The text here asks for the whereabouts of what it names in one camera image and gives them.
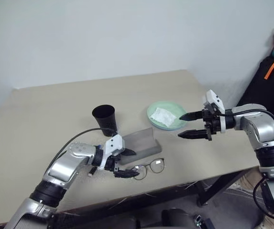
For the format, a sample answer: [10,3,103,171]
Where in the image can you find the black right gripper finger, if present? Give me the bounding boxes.
[177,129,210,141]
[179,111,203,122]

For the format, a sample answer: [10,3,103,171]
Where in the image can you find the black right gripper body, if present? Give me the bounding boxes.
[201,108,221,142]

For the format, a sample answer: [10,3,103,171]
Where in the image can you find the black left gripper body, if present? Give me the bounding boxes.
[104,150,128,178]

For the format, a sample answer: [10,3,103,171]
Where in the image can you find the grey translucent glasses case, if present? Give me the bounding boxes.
[122,127,162,167]

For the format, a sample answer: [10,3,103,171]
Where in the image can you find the thin black rimmed glasses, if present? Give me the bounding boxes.
[132,157,165,181]

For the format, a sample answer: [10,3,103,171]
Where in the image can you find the black plastic cup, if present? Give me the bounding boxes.
[91,104,119,137]

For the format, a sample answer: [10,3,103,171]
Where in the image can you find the white crumpled napkin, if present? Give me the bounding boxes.
[150,107,176,127]

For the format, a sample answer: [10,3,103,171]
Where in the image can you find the light green plate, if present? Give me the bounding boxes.
[146,100,188,131]

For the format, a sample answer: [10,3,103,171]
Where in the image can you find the black table leg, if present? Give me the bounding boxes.
[195,169,248,207]

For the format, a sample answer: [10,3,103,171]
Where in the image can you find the black chair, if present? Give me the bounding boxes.
[236,55,274,121]

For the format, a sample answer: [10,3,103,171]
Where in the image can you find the small black and blue device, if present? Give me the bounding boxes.
[193,214,203,227]

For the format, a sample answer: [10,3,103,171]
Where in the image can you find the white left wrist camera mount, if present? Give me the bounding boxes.
[100,134,126,170]

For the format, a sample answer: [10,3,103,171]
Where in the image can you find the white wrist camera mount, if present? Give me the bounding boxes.
[203,89,227,133]
[100,134,126,170]

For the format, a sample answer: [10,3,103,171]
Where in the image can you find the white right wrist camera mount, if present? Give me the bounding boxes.
[203,89,227,133]

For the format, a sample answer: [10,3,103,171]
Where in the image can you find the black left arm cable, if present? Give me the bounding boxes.
[47,127,114,177]

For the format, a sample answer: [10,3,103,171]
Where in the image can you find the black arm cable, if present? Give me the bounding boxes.
[218,108,274,146]
[47,127,114,177]

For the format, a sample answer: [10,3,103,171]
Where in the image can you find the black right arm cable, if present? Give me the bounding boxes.
[218,108,274,146]

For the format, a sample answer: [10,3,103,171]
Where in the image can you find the black torso cable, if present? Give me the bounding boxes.
[253,177,274,220]

